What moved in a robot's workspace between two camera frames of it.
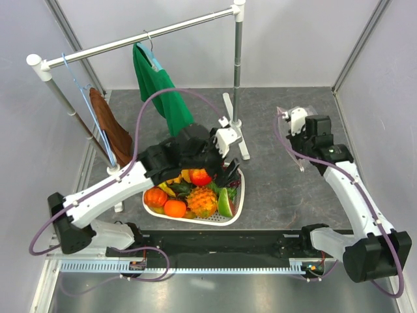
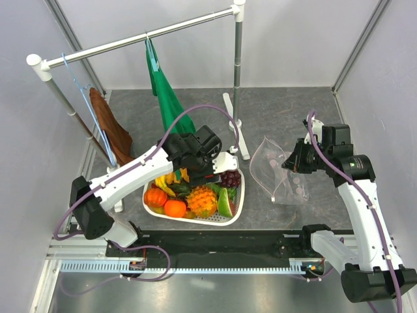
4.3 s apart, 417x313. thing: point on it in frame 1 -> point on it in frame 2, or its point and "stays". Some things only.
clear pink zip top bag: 285,130 -> 285,186
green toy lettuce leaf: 231,191 stays
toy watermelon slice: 225,205 stays
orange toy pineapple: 202,202 stays
